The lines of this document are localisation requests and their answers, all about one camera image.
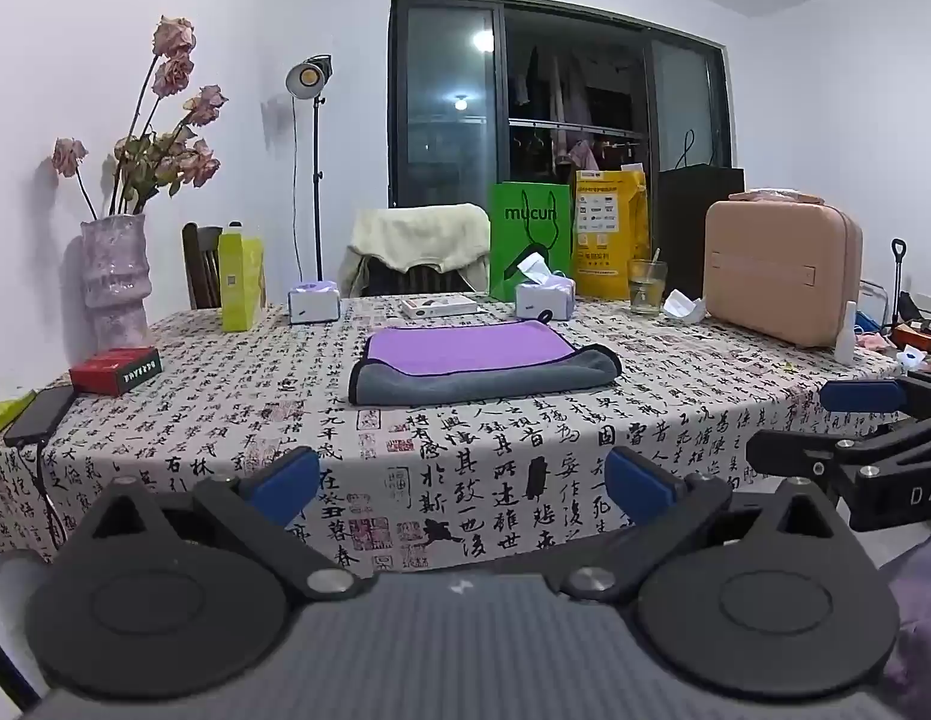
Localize green paper bag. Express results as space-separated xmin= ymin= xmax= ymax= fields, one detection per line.
xmin=488 ymin=181 xmax=573 ymax=303

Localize red box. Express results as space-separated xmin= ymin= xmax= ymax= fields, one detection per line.
xmin=70 ymin=347 xmax=162 ymax=397

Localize crumpled white paper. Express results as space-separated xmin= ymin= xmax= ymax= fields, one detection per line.
xmin=662 ymin=289 xmax=708 ymax=324

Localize dried pink roses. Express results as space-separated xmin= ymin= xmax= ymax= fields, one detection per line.
xmin=50 ymin=14 xmax=230 ymax=220

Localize black framed glass door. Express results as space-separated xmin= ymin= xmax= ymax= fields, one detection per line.
xmin=388 ymin=0 xmax=737 ymax=212

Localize glass cup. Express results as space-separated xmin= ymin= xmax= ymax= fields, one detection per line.
xmin=627 ymin=247 xmax=668 ymax=317

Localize calligraphy printed tablecloth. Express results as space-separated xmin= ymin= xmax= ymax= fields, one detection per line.
xmin=0 ymin=291 xmax=911 ymax=578

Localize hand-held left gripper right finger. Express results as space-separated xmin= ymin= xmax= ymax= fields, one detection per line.
xmin=551 ymin=446 xmax=839 ymax=605

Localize pink ceramic vase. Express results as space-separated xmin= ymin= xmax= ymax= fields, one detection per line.
xmin=80 ymin=213 xmax=152 ymax=350

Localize grey towel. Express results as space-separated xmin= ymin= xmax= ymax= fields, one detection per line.
xmin=349 ymin=343 xmax=624 ymax=407

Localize flat white box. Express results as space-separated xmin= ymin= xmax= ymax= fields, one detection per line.
xmin=401 ymin=296 xmax=480 ymax=319

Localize brown wooden chair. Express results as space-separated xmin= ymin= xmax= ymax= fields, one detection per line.
xmin=181 ymin=222 xmax=226 ymax=311

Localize yellow-green carton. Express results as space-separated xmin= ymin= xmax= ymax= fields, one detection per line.
xmin=218 ymin=222 xmax=268 ymax=334

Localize black phone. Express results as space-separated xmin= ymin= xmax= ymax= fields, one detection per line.
xmin=4 ymin=385 xmax=78 ymax=449

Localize black paper bag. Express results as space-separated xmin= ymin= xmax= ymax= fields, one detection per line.
xmin=657 ymin=130 xmax=746 ymax=300

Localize small white bottle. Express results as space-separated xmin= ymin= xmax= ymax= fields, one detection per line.
xmin=834 ymin=301 xmax=858 ymax=367

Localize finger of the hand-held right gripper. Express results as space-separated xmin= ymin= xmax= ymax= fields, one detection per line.
xmin=819 ymin=367 xmax=931 ymax=436
xmin=746 ymin=420 xmax=931 ymax=492

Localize cream cloth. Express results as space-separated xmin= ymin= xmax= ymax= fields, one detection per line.
xmin=350 ymin=203 xmax=491 ymax=272

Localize studio lamp on stand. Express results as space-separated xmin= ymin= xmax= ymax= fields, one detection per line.
xmin=284 ymin=53 xmax=335 ymax=283

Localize dark chair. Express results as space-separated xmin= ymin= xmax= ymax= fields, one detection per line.
xmin=338 ymin=246 xmax=491 ymax=298

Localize pink hard suitcase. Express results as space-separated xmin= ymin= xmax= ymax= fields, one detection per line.
xmin=703 ymin=190 xmax=864 ymax=350

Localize white purple tissue box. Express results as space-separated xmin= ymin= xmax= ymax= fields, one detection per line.
xmin=287 ymin=279 xmax=341 ymax=326
xmin=514 ymin=253 xmax=578 ymax=323

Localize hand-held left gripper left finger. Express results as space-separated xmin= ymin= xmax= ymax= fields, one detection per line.
xmin=85 ymin=446 xmax=362 ymax=605

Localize hanging clothes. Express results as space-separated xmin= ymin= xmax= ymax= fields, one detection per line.
xmin=509 ymin=43 xmax=648 ymax=170

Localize yellow plastic bag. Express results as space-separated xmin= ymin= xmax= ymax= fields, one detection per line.
xmin=572 ymin=168 xmax=653 ymax=300

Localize yellow-green packet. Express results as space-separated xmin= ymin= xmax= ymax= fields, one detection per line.
xmin=0 ymin=390 xmax=38 ymax=438

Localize person's purple clothing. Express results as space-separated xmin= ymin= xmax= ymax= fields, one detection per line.
xmin=876 ymin=531 xmax=931 ymax=720

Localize purple towel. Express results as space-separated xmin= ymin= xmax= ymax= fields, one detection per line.
xmin=364 ymin=319 xmax=576 ymax=378

